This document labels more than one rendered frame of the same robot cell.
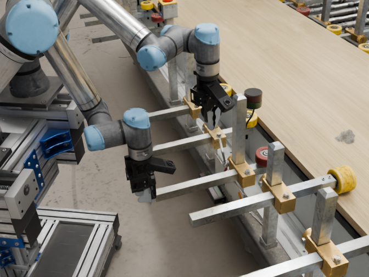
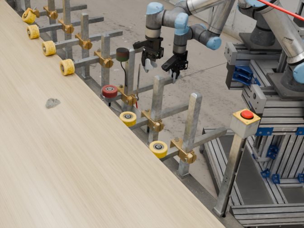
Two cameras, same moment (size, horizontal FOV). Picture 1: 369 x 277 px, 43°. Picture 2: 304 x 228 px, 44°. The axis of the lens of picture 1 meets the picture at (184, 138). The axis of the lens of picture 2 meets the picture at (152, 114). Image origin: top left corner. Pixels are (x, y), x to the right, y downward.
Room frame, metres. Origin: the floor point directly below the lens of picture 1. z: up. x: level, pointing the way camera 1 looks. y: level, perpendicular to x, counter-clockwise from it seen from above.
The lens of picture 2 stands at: (2.94, -0.66, 1.99)
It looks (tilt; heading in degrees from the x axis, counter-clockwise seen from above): 36 degrees down; 159
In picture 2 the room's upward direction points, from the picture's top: 6 degrees clockwise
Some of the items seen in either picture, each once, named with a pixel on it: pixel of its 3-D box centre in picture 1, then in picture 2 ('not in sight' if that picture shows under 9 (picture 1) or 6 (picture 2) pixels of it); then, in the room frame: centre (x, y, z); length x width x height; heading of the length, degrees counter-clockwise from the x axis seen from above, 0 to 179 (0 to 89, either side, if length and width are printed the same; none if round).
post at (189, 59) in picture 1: (190, 86); (188, 138); (1.78, -0.04, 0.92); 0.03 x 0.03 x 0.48; 17
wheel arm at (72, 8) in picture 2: not in sight; (63, 9); (0.28, -0.40, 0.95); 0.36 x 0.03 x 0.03; 107
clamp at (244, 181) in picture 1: (241, 169); (125, 95); (1.28, -0.20, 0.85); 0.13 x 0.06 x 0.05; 17
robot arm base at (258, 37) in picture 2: not in sight; (263, 32); (1.13, 0.69, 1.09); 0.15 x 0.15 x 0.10
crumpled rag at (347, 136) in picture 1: (347, 134); (51, 101); (1.36, -0.59, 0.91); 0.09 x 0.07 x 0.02; 134
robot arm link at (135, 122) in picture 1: (136, 128); (181, 34); (1.16, 0.14, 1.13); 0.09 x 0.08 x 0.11; 107
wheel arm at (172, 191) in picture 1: (214, 180); (140, 89); (1.23, -0.10, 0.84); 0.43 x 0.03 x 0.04; 107
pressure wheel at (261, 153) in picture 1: (266, 164); (109, 97); (1.29, -0.28, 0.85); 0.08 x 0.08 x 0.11
